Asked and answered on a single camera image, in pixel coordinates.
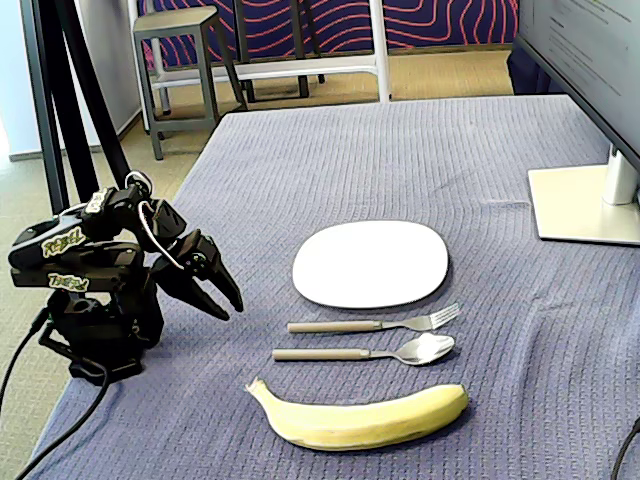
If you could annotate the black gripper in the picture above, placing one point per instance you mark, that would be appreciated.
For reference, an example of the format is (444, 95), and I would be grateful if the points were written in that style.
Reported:
(204, 261)

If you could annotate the yellow banana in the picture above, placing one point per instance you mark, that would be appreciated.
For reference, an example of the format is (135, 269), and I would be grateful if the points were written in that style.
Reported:
(360, 425)

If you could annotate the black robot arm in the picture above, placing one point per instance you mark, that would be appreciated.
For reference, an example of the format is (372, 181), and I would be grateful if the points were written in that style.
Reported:
(100, 320)

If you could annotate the white rounded plate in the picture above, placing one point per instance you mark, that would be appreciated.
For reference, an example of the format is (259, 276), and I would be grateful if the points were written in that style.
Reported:
(370, 265)

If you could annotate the blue-grey woven table cloth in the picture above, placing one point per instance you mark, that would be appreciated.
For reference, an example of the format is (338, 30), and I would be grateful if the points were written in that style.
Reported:
(400, 175)

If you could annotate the black stand legs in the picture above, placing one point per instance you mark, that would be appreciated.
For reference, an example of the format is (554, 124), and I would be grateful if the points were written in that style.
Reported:
(45, 100)

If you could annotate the grey metal stool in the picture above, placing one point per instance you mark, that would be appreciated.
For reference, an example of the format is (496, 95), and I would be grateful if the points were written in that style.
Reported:
(175, 20)

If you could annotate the blue red patterned panel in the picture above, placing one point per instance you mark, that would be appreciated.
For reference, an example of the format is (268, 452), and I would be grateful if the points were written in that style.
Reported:
(440, 20)

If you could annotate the silver monitor stand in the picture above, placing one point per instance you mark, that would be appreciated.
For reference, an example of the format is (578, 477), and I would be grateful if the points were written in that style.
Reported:
(565, 205)

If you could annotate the computer monitor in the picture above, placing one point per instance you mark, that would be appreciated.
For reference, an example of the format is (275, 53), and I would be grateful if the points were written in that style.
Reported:
(590, 60)

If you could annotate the dark metal frame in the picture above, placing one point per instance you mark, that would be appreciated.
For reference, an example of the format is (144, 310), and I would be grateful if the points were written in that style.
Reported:
(302, 50)

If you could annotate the white metal frame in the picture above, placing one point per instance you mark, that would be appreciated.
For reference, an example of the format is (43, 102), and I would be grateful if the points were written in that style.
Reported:
(380, 50)

